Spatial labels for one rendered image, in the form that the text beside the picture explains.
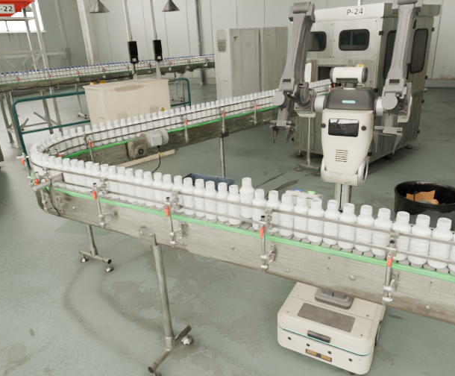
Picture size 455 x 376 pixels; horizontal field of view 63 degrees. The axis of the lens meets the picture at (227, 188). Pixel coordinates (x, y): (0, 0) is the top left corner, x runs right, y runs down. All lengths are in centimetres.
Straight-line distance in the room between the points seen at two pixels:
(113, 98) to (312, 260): 455
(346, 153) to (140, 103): 429
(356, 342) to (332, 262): 81
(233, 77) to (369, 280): 644
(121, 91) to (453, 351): 481
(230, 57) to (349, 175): 578
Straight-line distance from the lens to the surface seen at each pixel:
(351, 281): 148
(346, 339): 220
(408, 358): 254
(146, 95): 588
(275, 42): 844
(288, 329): 229
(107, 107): 560
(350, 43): 508
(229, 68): 754
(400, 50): 172
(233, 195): 154
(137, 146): 311
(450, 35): 1325
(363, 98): 195
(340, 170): 197
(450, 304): 147
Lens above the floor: 174
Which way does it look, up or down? 22 degrees down
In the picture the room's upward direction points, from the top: 3 degrees counter-clockwise
